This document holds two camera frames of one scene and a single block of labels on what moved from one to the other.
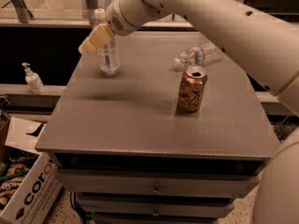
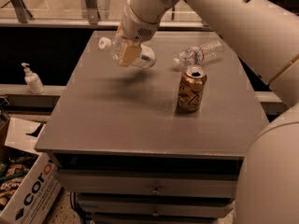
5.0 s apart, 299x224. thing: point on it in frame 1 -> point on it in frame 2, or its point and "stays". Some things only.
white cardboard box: x=38 y=198 stays
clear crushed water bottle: x=199 y=55 stays
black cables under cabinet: x=84 y=215 stays
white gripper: x=118 y=19 -> x=135 y=29
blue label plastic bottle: x=108 y=58 -> x=146 y=59
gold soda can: x=192 y=87 stays
